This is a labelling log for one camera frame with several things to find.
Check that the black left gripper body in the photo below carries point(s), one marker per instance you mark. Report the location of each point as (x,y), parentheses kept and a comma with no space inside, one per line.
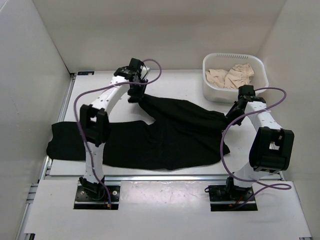
(137,91)

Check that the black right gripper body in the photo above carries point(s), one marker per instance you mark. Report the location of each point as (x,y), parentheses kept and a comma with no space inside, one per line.
(234,112)

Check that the black trousers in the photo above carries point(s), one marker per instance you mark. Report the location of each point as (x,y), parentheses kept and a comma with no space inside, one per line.
(183,135)

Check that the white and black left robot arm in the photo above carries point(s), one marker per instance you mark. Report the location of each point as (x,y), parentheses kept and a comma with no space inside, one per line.
(94,126)

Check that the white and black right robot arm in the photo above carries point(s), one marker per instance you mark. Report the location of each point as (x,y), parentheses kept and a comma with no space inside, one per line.
(272,146)

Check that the beige trousers in basket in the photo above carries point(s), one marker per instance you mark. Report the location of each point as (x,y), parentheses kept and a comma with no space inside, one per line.
(238,76)

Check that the black corner label sticker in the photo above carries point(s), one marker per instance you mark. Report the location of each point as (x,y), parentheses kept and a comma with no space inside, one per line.
(85,73)

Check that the white plastic laundry basket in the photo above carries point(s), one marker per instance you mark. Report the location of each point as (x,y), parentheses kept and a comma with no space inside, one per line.
(226,61)

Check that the white front cover board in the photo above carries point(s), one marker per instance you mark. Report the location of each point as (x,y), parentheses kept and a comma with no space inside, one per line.
(177,210)

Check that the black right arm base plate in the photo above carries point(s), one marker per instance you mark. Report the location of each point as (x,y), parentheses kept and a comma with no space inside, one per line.
(221,200)

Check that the aluminium front frame rail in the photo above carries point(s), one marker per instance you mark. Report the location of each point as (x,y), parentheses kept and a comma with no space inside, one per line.
(117,178)

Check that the aluminium left frame rail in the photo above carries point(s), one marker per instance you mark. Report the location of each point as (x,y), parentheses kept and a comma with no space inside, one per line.
(46,166)

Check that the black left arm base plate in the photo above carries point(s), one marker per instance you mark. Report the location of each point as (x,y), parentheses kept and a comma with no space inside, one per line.
(112,196)

